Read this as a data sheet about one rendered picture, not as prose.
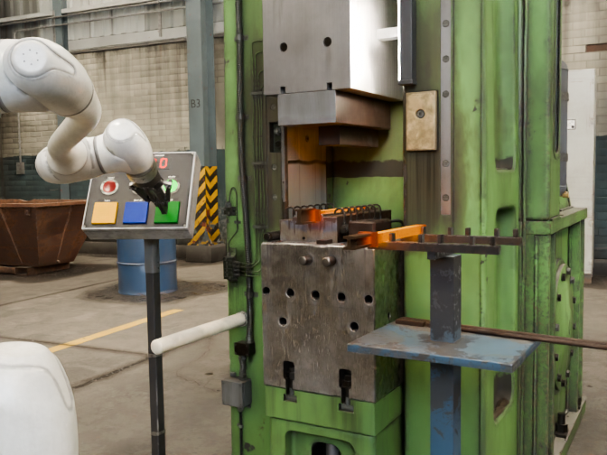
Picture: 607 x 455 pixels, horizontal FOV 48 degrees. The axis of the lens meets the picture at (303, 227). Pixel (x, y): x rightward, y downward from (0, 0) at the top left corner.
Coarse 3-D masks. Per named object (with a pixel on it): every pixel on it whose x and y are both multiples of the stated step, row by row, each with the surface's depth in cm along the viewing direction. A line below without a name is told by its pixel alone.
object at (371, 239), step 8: (360, 232) 157; (368, 232) 156; (376, 232) 155; (384, 232) 162; (392, 232) 165; (400, 232) 170; (408, 232) 174; (416, 232) 179; (352, 240) 150; (360, 240) 153; (368, 240) 156; (376, 240) 156; (384, 240) 161; (344, 248) 150; (352, 248) 148; (360, 248) 151
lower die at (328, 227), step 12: (324, 216) 205; (336, 216) 206; (348, 216) 208; (360, 216) 216; (372, 216) 224; (384, 216) 232; (288, 228) 210; (300, 228) 208; (312, 228) 206; (324, 228) 204; (336, 228) 202; (288, 240) 210; (300, 240) 208; (312, 240) 206; (336, 240) 202
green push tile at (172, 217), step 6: (168, 204) 214; (174, 204) 213; (156, 210) 213; (168, 210) 213; (174, 210) 212; (156, 216) 212; (162, 216) 212; (168, 216) 212; (174, 216) 212; (156, 222) 211; (162, 222) 211; (168, 222) 211; (174, 222) 211
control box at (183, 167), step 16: (160, 160) 222; (176, 160) 221; (192, 160) 221; (112, 176) 221; (176, 176) 219; (192, 176) 218; (96, 192) 218; (112, 192) 218; (128, 192) 217; (176, 192) 216; (192, 192) 217; (192, 208) 217; (112, 224) 213; (128, 224) 212; (144, 224) 212; (160, 224) 212; (176, 224) 211; (192, 224) 217
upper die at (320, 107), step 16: (288, 96) 206; (304, 96) 204; (320, 96) 201; (336, 96) 199; (352, 96) 209; (288, 112) 207; (304, 112) 204; (320, 112) 202; (336, 112) 199; (352, 112) 209; (368, 112) 219; (384, 112) 230; (368, 128) 228; (384, 128) 231
